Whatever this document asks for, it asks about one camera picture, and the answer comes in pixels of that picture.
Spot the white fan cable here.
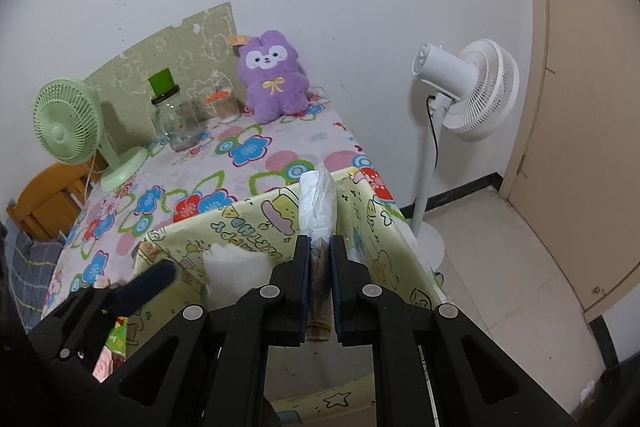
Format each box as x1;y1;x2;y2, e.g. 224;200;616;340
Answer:
84;152;99;204

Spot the floral tablecloth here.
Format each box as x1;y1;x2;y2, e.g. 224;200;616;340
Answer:
42;94;401;380

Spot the clear cotton swab container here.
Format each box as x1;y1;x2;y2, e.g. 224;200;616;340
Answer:
202;87;242;124

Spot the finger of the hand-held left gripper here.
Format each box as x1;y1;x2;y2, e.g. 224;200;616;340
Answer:
107;258;177;315
25;284;133;390

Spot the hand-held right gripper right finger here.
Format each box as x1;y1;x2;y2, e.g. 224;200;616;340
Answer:
330;235;576;427

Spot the blue plaid blanket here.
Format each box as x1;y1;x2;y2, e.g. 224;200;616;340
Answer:
10;232;66;323

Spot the green desk fan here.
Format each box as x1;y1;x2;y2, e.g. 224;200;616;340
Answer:
32;78;150;192

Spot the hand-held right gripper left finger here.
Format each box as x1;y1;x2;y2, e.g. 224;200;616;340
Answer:
100;235;313;427

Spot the yellow printed storage box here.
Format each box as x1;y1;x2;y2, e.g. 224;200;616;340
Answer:
122;166;447;427

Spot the glass jar with green lid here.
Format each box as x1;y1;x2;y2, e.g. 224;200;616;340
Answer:
147;67;201;152

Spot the black fan cable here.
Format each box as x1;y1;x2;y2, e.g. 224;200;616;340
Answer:
426;94;442;168

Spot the purple plush toy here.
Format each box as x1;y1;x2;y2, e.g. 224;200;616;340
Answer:
231;32;310;125

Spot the beige wooden door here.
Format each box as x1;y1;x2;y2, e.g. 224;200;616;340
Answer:
500;0;640;323

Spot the green patterned wall panel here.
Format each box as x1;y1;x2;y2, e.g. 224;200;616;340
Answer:
82;2;251;128

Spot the white standing fan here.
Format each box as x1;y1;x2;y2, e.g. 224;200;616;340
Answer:
404;38;521;280

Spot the wooden chair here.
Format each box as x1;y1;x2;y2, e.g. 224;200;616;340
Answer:
6;162;108;243

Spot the white plastic tissue pack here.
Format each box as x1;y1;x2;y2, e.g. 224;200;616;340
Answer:
299;166;337;344

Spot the white fluffy cloth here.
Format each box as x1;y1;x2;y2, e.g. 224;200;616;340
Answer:
202;241;273;308

